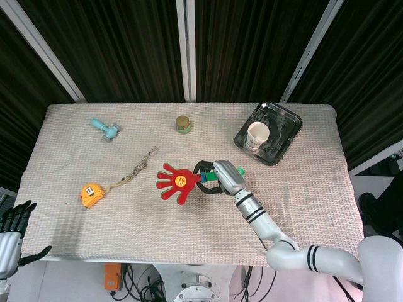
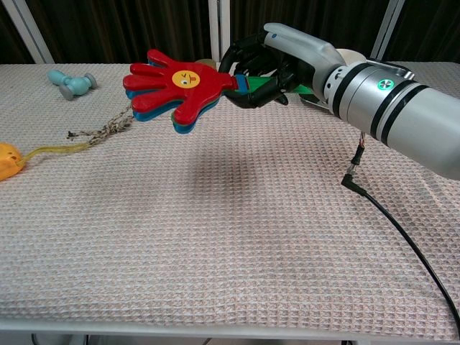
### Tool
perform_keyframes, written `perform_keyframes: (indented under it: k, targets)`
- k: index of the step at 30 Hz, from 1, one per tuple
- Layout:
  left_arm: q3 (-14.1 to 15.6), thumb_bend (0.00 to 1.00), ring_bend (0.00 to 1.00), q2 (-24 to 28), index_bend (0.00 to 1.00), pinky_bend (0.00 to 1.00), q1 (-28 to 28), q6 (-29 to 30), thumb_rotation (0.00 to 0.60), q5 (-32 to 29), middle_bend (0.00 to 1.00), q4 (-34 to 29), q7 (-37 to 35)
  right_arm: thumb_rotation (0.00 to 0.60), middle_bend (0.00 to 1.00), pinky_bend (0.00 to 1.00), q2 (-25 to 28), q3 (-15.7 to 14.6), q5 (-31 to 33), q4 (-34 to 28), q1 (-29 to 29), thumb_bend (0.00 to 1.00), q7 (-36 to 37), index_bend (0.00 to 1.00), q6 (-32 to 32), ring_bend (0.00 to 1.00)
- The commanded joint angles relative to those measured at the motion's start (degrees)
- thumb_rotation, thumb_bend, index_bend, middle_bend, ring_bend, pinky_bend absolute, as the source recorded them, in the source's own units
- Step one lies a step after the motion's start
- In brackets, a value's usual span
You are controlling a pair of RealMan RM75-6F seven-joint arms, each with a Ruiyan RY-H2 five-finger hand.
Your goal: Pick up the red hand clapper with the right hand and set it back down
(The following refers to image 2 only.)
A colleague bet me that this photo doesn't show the black curtain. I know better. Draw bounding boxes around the black curtain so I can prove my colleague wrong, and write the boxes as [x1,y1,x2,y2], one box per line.
[0,0,460,65]

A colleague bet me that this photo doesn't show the braided rope lanyard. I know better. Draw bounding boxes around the braided rope lanyard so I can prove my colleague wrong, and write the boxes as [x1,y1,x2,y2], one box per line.
[22,101,133,165]

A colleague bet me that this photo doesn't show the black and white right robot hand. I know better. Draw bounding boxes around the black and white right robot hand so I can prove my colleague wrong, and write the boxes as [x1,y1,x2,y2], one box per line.
[217,22,346,111]

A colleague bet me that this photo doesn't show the teal massage roller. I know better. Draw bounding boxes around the teal massage roller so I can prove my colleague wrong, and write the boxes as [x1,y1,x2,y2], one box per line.
[47,69,98,101]

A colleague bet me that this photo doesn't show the beige waffle weave tablecloth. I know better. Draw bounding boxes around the beige waffle weave tablecloth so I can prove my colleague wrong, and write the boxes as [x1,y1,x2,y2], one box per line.
[0,63,460,341]

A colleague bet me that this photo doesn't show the red hand clapper green handle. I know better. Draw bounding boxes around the red hand clapper green handle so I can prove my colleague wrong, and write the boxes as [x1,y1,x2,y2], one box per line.
[122,49,313,136]

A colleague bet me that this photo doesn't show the black metal tray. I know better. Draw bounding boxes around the black metal tray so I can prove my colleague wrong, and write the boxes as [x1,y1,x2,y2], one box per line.
[300,58,415,111]

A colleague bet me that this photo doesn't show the white paper cup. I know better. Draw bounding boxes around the white paper cup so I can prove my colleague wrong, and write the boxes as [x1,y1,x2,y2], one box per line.
[337,48,366,68]

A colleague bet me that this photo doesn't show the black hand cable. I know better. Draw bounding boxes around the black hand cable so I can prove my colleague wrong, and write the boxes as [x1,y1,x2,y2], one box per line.
[341,131,460,337]

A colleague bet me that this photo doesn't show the aluminium frame post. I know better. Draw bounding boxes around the aluminium frame post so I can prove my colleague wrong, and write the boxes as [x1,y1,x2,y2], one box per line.
[0,0,55,65]
[208,0,231,64]
[369,0,405,60]

